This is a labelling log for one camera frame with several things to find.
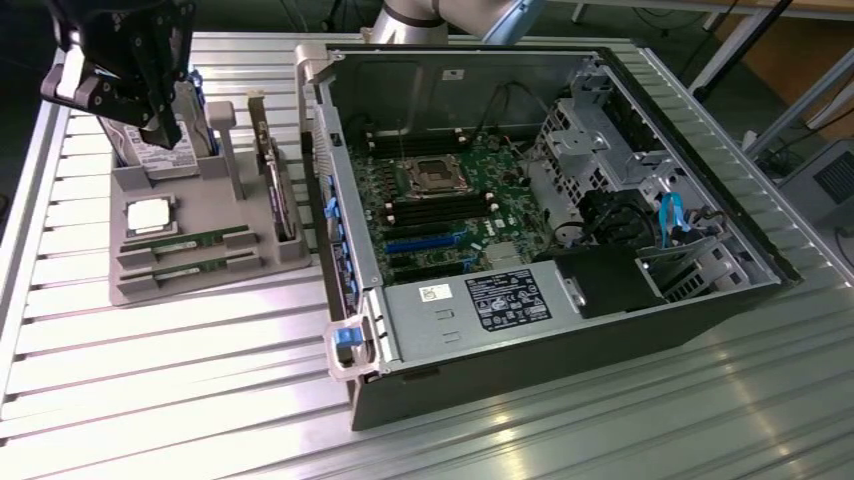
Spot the silver CPU chip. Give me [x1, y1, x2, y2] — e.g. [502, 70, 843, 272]
[126, 199, 179, 235]

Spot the hard disk drive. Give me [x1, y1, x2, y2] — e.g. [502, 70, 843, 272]
[92, 79, 219, 180]

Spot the grey parts rack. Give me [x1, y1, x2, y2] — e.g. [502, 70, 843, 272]
[105, 99, 315, 308]

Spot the blue data wire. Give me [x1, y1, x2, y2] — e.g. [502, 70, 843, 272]
[655, 191, 694, 250]

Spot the green motherboard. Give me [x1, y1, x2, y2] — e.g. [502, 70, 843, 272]
[350, 123, 563, 285]

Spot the white desk frame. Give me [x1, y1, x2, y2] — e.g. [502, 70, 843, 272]
[690, 0, 854, 174]

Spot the graphics card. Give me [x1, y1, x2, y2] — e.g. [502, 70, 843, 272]
[244, 89, 299, 247]

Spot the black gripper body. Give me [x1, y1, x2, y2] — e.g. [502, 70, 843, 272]
[49, 0, 199, 86]

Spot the green RAM stick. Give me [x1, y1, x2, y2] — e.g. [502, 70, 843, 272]
[150, 256, 259, 282]
[142, 225, 251, 254]

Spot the long black expansion slot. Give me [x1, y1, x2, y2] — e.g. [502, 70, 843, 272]
[392, 262, 476, 283]
[384, 222, 470, 242]

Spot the black PC case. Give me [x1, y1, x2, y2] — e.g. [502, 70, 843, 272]
[292, 42, 803, 434]

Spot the black RAM slot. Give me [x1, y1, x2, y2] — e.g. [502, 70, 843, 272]
[387, 209, 500, 225]
[370, 133, 467, 147]
[386, 203, 498, 219]
[368, 127, 466, 141]
[372, 144, 470, 158]
[384, 198, 496, 214]
[371, 138, 468, 152]
[383, 192, 494, 208]

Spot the grey power supply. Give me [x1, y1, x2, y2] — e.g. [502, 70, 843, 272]
[382, 261, 583, 363]

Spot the blue expansion slot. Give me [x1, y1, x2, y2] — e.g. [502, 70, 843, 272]
[386, 234, 470, 255]

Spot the metal disk bay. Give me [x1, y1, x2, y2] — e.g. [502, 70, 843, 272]
[531, 96, 670, 202]

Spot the CPU socket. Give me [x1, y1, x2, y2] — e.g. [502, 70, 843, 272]
[395, 153, 470, 197]

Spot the black wire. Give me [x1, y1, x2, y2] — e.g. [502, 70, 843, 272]
[480, 81, 536, 137]

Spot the grey computer tower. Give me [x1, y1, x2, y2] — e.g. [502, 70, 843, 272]
[778, 136, 854, 222]

